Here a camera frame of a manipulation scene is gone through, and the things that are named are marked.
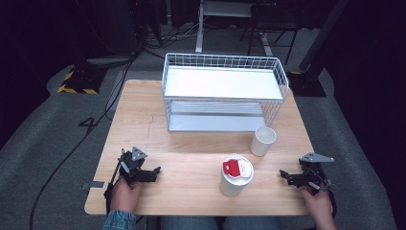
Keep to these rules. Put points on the white cup with red-labelled lid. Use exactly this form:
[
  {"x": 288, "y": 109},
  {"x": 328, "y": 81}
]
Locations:
[{"x": 234, "y": 185}]

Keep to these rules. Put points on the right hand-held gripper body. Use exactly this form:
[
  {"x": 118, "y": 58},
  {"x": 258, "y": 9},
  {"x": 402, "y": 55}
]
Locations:
[{"x": 314, "y": 174}]

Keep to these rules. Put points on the person's left hand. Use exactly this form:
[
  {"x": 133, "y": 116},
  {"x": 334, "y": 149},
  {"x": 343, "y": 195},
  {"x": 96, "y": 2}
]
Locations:
[{"x": 123, "y": 198}]

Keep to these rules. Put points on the grey tape strip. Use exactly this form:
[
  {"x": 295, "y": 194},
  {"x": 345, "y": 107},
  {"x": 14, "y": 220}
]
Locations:
[{"x": 95, "y": 184}]

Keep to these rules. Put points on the person's right hand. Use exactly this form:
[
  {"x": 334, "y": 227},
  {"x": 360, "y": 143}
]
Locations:
[{"x": 319, "y": 207}]

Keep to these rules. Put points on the black slanted post with base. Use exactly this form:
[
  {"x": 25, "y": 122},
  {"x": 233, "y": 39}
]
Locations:
[{"x": 322, "y": 35}]

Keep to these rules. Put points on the black chair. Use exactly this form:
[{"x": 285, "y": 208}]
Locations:
[{"x": 271, "y": 19}]

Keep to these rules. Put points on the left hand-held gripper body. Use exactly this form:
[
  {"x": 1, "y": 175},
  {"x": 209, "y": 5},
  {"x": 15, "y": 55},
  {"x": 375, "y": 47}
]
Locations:
[{"x": 129, "y": 166}]

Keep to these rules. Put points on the white paper cup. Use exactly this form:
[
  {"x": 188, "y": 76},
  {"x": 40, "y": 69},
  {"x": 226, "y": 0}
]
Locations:
[{"x": 262, "y": 140}]

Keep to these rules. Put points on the yellow-black striped stand base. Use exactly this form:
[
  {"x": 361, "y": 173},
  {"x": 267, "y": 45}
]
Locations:
[{"x": 78, "y": 86}]

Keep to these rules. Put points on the white metal stand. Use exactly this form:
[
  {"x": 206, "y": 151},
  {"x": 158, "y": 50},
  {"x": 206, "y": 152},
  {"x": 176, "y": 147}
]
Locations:
[{"x": 199, "y": 32}]

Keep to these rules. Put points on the person's right leg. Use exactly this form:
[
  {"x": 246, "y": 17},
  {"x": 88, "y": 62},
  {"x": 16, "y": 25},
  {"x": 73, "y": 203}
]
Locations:
[{"x": 252, "y": 223}]

